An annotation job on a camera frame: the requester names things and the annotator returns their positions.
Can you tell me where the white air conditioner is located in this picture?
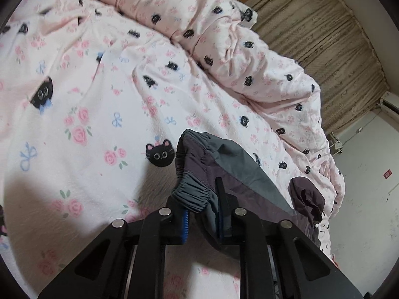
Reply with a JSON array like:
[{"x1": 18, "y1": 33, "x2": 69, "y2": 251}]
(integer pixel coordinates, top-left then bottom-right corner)
[{"x1": 379, "y1": 92, "x2": 399, "y2": 116}]

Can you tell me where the grey and purple jacket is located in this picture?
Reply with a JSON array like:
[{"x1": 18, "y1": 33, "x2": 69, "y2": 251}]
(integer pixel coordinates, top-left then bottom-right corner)
[{"x1": 174, "y1": 129, "x2": 328, "y2": 260}]

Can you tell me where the pink cat print duvet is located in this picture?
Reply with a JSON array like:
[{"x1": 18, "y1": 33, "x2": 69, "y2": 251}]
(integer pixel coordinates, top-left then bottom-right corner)
[{"x1": 84, "y1": 0, "x2": 347, "y2": 220}]

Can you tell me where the pink cat print bedsheet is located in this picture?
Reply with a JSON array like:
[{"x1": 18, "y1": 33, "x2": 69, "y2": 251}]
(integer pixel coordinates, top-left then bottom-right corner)
[{"x1": 0, "y1": 0, "x2": 335, "y2": 299}]

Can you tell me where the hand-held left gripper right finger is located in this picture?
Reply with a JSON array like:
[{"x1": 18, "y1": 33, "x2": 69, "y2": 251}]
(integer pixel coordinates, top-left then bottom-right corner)
[{"x1": 215, "y1": 177, "x2": 364, "y2": 299}]

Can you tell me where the white wire rack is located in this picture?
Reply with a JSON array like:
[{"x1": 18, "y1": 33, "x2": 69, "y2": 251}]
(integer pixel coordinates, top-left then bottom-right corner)
[{"x1": 326, "y1": 132, "x2": 344, "y2": 157}]

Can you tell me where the beige curtain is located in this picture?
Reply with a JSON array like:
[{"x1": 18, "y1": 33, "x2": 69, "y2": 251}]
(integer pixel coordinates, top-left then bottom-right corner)
[{"x1": 249, "y1": 0, "x2": 388, "y2": 138}]

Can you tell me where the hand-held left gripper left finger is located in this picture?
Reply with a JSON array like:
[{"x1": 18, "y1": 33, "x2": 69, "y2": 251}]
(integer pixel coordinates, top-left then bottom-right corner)
[{"x1": 37, "y1": 194, "x2": 191, "y2": 299}]

